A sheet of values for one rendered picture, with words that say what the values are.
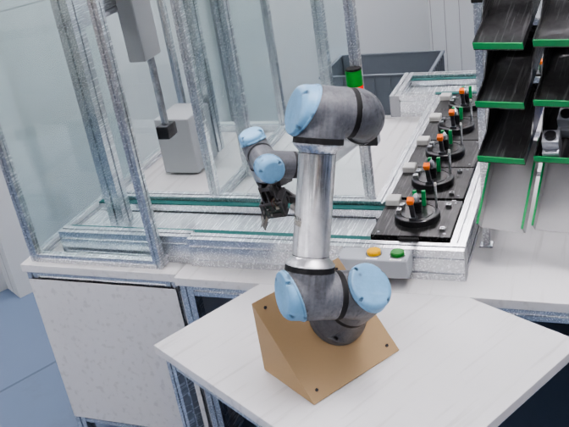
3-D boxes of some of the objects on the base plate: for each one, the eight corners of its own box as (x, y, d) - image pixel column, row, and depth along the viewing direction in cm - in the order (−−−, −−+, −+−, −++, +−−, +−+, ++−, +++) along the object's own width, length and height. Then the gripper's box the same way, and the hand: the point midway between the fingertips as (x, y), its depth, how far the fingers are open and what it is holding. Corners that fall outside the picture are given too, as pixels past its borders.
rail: (466, 281, 227) (464, 248, 223) (192, 265, 260) (185, 236, 255) (468, 271, 232) (466, 239, 227) (199, 257, 265) (193, 228, 260)
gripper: (231, 191, 227) (253, 243, 238) (295, 182, 220) (315, 236, 231) (238, 174, 233) (259, 225, 244) (301, 164, 227) (320, 218, 238)
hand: (289, 225), depth 240 cm, fingers open, 14 cm apart
